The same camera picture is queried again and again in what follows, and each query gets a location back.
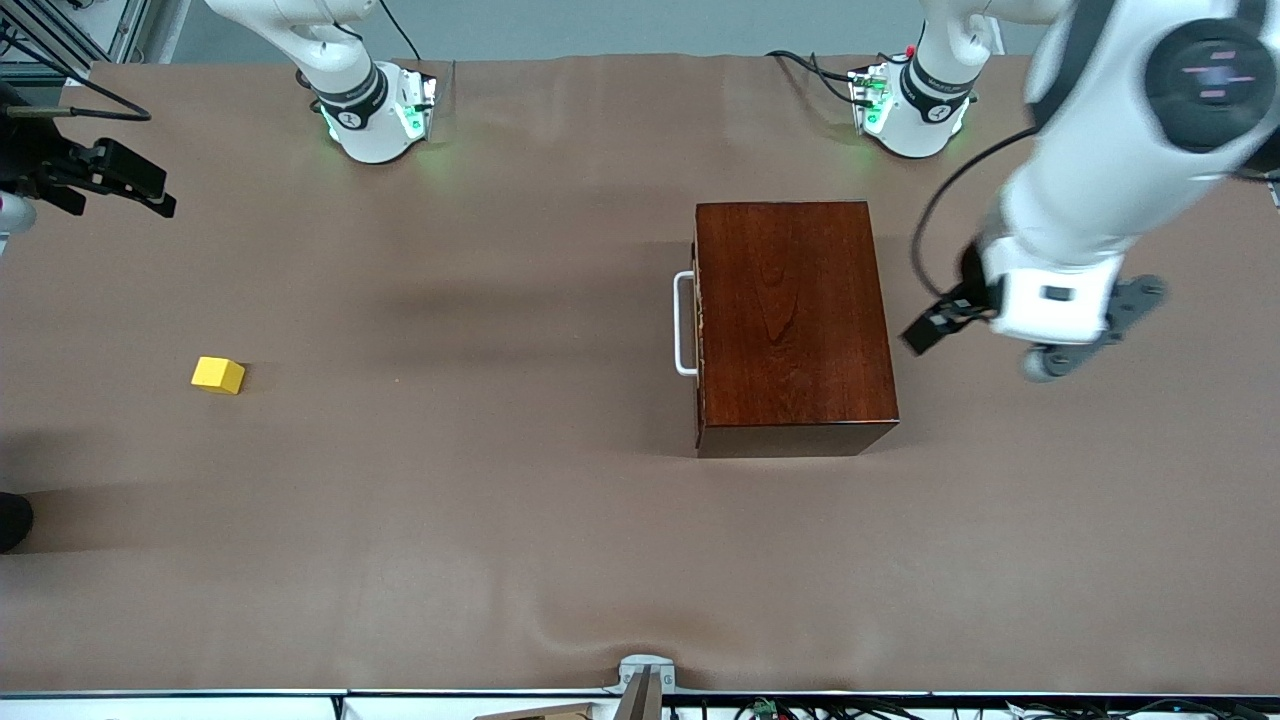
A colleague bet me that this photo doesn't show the yellow cube block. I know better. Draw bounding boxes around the yellow cube block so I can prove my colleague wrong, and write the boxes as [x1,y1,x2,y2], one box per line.
[191,357,247,397]

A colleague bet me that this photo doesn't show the light wood drawer white handle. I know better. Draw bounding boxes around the light wood drawer white handle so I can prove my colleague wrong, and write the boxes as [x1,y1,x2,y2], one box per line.
[672,268,702,379]

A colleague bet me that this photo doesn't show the dark red wooden cabinet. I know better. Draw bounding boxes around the dark red wooden cabinet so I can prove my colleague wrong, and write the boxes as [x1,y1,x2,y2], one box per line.
[693,200,899,459]

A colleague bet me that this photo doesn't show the black round object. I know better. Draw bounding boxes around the black round object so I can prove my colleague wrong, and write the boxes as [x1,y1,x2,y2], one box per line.
[0,492,34,554]

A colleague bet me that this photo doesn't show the brown table cover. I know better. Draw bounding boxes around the brown table cover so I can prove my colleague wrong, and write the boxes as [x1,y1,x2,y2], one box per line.
[0,52,1280,698]

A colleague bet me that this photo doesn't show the light wooden board piece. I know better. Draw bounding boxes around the light wooden board piece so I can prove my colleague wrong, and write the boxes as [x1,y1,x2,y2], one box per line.
[473,702,601,720]

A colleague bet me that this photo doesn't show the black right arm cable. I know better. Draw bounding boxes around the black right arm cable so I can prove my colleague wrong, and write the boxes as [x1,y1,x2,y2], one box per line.
[0,25,153,122]

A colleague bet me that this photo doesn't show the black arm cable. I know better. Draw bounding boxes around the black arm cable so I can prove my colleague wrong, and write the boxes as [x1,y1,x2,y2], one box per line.
[0,25,153,122]
[908,125,1043,303]

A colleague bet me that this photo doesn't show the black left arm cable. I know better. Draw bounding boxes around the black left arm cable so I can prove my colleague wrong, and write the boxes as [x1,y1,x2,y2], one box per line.
[908,125,1043,303]

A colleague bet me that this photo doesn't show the aluminium frame profile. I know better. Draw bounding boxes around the aluminium frame profile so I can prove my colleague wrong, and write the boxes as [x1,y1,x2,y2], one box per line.
[0,0,153,79]

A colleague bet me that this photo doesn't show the black base cables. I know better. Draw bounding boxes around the black base cables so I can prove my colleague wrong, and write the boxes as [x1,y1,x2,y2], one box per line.
[767,48,863,106]

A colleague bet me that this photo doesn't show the thin black cable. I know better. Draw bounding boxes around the thin black cable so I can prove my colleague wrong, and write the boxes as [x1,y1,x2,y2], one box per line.
[376,0,419,62]

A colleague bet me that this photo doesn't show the grey metal clamp bracket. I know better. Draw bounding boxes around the grey metal clamp bracket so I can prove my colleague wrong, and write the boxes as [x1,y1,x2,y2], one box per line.
[615,654,678,720]

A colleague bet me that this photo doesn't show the white table edge rail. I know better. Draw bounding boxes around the white table edge rail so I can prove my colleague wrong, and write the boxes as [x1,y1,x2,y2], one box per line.
[0,688,1280,720]

